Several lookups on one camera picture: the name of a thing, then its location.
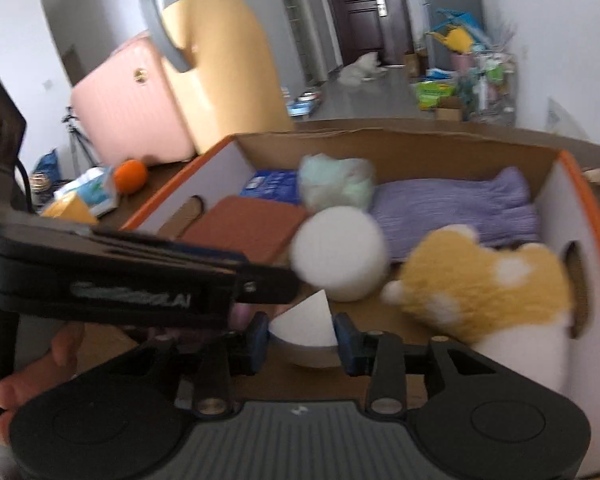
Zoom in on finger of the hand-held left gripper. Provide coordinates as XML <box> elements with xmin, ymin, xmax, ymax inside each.
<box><xmin>230</xmin><ymin>262</ymin><xmax>302</xmax><ymax>307</ymax></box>
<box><xmin>0</xmin><ymin>220</ymin><xmax>248</xmax><ymax>268</ymax></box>

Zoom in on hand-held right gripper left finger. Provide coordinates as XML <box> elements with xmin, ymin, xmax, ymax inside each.
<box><xmin>107</xmin><ymin>312</ymin><xmax>271</xmax><ymax>418</ymax></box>

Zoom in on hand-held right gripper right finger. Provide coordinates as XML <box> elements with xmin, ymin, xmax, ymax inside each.
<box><xmin>334</xmin><ymin>312</ymin><xmax>501</xmax><ymax>417</ymax></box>

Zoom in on white wedge sponge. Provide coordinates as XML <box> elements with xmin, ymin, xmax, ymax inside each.
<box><xmin>269</xmin><ymin>289</ymin><xmax>340</xmax><ymax>368</ymax></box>

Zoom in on brown sponge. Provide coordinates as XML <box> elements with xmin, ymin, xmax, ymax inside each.
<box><xmin>182</xmin><ymin>196</ymin><xmax>309</xmax><ymax>264</ymax></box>

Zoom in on white round sponge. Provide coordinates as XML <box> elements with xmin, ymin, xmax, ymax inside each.
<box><xmin>290</xmin><ymin>206</ymin><xmax>391</xmax><ymax>302</ymax></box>

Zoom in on pale green bath puff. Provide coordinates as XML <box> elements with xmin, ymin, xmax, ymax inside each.
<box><xmin>298</xmin><ymin>154</ymin><xmax>377</xmax><ymax>211</ymax></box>

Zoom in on yellow and white plush toy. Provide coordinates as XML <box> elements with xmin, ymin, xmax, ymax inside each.
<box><xmin>381</xmin><ymin>225</ymin><xmax>576</xmax><ymax>397</ymax></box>

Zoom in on red cardboard box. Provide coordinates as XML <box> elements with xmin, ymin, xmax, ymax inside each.
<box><xmin>121</xmin><ymin>127</ymin><xmax>600</xmax><ymax>478</ymax></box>

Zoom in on person's left hand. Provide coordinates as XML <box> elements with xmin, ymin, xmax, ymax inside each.
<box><xmin>0</xmin><ymin>322</ymin><xmax>88</xmax><ymax>443</ymax></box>

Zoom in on blue packet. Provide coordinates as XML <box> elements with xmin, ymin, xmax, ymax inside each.
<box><xmin>240</xmin><ymin>170</ymin><xmax>304</xmax><ymax>205</ymax></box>

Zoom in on yellow mug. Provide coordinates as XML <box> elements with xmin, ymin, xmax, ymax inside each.
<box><xmin>42</xmin><ymin>192</ymin><xmax>100</xmax><ymax>225</ymax></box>

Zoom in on orange fruit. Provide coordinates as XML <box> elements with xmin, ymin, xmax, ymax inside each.
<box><xmin>114</xmin><ymin>159</ymin><xmax>149</xmax><ymax>195</ymax></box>

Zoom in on tissue packet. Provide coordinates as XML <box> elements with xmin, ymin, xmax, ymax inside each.
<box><xmin>54</xmin><ymin>166</ymin><xmax>121</xmax><ymax>216</ymax></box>

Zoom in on pink suitcase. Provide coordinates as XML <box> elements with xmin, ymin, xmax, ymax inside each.
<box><xmin>71</xmin><ymin>30</ymin><xmax>197</xmax><ymax>167</ymax></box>

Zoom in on purple ribbed cloth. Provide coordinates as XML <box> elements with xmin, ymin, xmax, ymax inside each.
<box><xmin>370</xmin><ymin>166</ymin><xmax>540</xmax><ymax>261</ymax></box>

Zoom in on yellow thermos jug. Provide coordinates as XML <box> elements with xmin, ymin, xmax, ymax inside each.
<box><xmin>139</xmin><ymin>0</ymin><xmax>296</xmax><ymax>154</ymax></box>

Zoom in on white cat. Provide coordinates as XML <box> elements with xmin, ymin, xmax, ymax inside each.
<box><xmin>339</xmin><ymin>52</ymin><xmax>389</xmax><ymax>86</ymax></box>

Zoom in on green packets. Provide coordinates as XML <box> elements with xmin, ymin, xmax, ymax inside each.
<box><xmin>416</xmin><ymin>80</ymin><xmax>457</xmax><ymax>110</ymax></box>

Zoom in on dark brown door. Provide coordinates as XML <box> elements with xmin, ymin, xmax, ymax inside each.
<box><xmin>320</xmin><ymin>0</ymin><xmax>414</xmax><ymax>69</ymax></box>

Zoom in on cluttered storage rack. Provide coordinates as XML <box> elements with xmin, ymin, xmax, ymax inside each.
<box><xmin>450</xmin><ymin>45</ymin><xmax>519</xmax><ymax>126</ymax></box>

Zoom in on yellow watering can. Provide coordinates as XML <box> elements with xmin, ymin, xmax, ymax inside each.
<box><xmin>426</xmin><ymin>27</ymin><xmax>474</xmax><ymax>54</ymax></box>

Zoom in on blue plastic item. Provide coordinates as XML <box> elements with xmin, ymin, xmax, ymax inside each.
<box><xmin>435</xmin><ymin>8</ymin><xmax>483</xmax><ymax>31</ymax></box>

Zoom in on black camera tripod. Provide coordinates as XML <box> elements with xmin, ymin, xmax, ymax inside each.
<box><xmin>62</xmin><ymin>107</ymin><xmax>101</xmax><ymax>168</ymax></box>

